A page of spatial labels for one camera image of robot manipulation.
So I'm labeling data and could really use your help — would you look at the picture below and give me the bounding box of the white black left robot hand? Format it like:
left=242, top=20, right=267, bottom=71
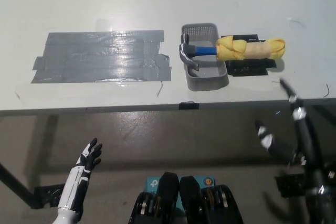
left=57, top=137, right=103, bottom=214

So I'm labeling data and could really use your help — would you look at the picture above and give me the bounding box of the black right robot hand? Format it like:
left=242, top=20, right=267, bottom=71
left=254, top=78, right=332, bottom=190

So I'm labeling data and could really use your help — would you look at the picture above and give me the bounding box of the hammer with blue yellow handle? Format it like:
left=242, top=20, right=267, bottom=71
left=178, top=33, right=286, bottom=72

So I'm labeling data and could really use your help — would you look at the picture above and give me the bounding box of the black robot body with teal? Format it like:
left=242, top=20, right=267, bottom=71
left=128, top=172, right=244, bottom=224

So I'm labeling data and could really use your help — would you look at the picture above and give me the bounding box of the gray perforated plastic container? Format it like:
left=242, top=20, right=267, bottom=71
left=180, top=22, right=229, bottom=91

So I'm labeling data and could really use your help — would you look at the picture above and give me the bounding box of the black table leg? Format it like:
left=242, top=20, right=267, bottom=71
left=0, top=161, right=35, bottom=206
left=311, top=105, right=336, bottom=126

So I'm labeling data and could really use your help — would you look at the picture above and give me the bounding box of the small black tape strip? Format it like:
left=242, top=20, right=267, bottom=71
left=178, top=101, right=201, bottom=111

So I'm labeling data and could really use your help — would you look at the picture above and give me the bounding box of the grey duct tape patch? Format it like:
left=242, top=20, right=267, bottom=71
left=30, top=29, right=173, bottom=85

